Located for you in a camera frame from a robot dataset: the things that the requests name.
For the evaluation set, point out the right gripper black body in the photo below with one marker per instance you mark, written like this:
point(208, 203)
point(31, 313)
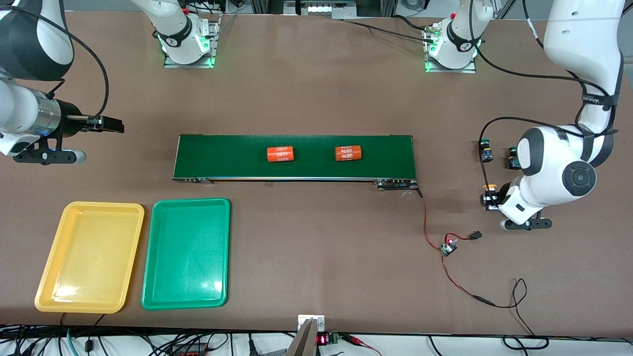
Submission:
point(70, 122)

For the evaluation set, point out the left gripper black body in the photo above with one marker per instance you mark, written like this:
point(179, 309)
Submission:
point(503, 192)

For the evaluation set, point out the yellow push button switch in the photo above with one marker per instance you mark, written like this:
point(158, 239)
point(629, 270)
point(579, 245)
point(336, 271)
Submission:
point(489, 187)

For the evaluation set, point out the green push button switch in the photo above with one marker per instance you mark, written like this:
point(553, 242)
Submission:
point(512, 160)
point(485, 154)

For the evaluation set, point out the orange cylinder printed 4680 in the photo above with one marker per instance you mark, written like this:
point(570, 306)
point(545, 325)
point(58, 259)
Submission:
point(281, 154)
point(348, 153)

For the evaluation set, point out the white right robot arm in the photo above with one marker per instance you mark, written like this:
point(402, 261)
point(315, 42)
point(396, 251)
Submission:
point(29, 39)

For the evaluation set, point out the small black sensor circuit board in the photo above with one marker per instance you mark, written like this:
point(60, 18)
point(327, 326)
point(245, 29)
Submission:
point(448, 248)

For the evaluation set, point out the green conveyor belt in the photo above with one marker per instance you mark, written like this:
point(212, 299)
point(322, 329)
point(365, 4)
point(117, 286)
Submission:
point(222, 155)

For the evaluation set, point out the yellow plastic tray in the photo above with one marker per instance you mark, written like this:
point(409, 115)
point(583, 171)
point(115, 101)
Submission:
point(89, 257)

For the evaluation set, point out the green plastic tray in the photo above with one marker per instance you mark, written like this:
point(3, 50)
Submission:
point(188, 252)

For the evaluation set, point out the red probe lead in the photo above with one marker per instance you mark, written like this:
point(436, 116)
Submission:
point(358, 340)

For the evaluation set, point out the red digit display module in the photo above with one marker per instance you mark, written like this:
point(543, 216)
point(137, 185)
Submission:
point(322, 339)

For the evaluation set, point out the red power strip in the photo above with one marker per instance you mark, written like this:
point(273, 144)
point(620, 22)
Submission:
point(190, 352)

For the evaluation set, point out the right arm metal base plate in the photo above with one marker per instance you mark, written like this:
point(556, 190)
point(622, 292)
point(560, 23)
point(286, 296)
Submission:
point(216, 44)

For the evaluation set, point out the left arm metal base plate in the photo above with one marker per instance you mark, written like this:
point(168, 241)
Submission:
point(450, 70)

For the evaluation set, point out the silver camera bracket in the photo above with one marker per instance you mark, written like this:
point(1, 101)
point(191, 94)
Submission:
point(310, 321)

